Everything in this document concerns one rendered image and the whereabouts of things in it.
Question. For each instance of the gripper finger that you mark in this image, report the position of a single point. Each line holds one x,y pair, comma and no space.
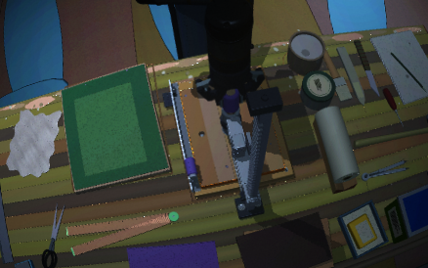
257,77
203,87

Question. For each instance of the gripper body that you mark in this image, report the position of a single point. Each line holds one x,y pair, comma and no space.
230,83

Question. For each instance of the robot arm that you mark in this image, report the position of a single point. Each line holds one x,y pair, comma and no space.
227,30

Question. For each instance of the purple screw knob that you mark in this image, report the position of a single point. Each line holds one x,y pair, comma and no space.
231,101

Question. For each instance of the grey back-rule purple grip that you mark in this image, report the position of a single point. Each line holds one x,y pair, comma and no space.
182,134

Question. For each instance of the orange-brown top board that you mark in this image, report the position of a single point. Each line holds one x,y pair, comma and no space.
200,150

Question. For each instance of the tan wooden press base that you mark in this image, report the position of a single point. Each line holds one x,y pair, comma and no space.
284,174

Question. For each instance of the dark brown board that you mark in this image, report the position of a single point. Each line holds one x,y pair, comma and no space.
284,244

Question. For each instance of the black block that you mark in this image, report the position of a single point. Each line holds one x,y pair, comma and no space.
265,101

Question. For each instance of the green tin cream lid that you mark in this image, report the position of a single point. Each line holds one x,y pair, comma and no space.
317,87

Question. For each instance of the blue panel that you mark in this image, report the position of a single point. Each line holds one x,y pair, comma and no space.
163,30
356,15

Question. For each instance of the grey bone folder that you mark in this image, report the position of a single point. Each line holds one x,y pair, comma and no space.
351,77

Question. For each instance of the white paper roll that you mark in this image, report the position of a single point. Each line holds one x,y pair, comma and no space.
334,144

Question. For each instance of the green cutting mat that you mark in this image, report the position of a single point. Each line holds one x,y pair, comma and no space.
110,129

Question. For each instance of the green disc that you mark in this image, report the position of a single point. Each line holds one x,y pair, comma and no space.
173,216

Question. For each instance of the wooden roll stand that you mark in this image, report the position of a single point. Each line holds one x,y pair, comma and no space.
346,185

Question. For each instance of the grey sheet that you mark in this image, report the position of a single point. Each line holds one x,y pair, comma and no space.
401,77

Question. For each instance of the olive green rod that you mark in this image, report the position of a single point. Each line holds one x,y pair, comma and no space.
391,138

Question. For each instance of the thin black rod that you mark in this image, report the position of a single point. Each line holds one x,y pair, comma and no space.
408,71

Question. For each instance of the grey dividers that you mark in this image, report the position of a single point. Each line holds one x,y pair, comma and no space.
384,171

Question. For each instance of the purple sheet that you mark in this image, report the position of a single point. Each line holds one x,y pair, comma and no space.
174,256

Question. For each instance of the blue drum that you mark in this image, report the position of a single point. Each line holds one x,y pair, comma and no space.
33,50

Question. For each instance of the white rag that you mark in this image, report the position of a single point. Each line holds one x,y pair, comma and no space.
31,144

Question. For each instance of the yellow block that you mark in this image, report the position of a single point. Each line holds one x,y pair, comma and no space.
362,231

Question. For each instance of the green box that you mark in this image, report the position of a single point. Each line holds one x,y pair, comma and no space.
394,224

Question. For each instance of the blue box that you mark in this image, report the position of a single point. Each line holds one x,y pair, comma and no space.
416,210

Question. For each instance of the grey bar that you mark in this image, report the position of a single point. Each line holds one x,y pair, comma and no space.
5,231

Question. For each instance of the dark post foot plate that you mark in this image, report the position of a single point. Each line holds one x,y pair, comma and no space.
249,209

